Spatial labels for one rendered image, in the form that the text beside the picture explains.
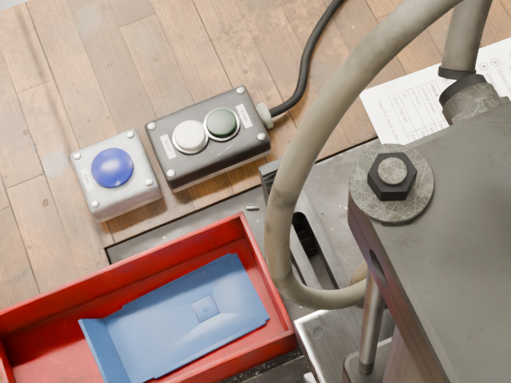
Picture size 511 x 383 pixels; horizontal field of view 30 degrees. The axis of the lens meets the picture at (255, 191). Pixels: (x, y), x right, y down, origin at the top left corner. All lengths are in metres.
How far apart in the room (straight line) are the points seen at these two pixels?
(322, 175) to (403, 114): 0.10
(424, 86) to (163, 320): 0.34
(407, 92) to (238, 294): 0.26
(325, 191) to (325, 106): 0.63
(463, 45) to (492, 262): 0.07
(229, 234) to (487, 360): 0.64
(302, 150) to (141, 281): 0.61
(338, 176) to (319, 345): 0.33
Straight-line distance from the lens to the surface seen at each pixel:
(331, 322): 0.62
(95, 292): 0.88
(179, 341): 0.87
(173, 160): 0.90
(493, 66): 0.98
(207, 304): 0.87
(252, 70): 0.97
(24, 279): 0.93
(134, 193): 0.90
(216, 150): 0.90
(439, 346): 0.24
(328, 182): 0.91
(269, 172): 0.82
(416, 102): 0.95
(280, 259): 0.37
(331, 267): 0.80
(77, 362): 0.89
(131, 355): 0.87
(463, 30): 0.28
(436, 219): 0.25
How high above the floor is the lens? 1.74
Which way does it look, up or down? 67 degrees down
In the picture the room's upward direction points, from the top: 12 degrees counter-clockwise
